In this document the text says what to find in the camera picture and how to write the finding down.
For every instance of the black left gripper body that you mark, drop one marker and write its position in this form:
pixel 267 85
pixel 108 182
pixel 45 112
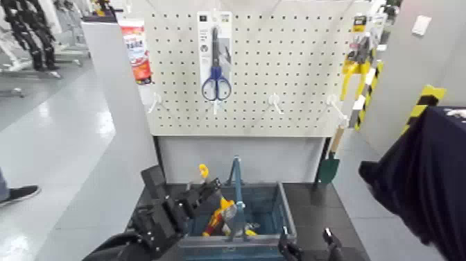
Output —
pixel 176 215

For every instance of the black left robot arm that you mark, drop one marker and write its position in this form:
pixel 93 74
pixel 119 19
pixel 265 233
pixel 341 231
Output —
pixel 142 237

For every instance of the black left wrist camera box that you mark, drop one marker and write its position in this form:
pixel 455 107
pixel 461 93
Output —
pixel 154 182

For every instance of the yellow black striped guard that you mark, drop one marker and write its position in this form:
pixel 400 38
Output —
pixel 369 94
pixel 422 105

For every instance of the blue scissors on card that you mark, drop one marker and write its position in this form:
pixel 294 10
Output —
pixel 216 58

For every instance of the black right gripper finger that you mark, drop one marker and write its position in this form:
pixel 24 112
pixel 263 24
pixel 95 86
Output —
pixel 289 249
pixel 333 246

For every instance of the black humanoid robot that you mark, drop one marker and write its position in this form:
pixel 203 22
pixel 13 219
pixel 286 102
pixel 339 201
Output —
pixel 36 32

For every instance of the beige pegboard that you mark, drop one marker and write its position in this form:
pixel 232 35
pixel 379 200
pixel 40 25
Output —
pixel 298 73

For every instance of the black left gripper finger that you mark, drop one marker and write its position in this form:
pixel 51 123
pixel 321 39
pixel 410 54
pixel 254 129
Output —
pixel 204 186
pixel 208 202

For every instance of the black shoe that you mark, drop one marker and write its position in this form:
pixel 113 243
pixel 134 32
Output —
pixel 20 194

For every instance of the small yellow tool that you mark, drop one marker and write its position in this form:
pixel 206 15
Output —
pixel 251 231

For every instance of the teal plastic crate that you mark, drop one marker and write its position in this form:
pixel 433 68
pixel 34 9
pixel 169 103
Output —
pixel 265 207

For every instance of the red white sealant tube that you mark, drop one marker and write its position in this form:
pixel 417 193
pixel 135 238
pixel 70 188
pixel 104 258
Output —
pixel 136 51

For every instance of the white pegboard hook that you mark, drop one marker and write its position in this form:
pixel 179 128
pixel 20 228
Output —
pixel 154 101
pixel 335 105
pixel 216 106
pixel 275 101

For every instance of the black pegboard stand post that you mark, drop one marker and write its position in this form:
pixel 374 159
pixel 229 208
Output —
pixel 325 153
pixel 160 160

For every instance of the dark navy cloth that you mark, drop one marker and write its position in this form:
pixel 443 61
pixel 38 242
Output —
pixel 429 182

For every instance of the white wall plate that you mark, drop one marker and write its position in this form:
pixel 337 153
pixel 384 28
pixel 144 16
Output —
pixel 421 25

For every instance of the red yellow screwdriver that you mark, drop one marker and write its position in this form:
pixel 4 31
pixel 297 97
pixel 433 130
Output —
pixel 213 223

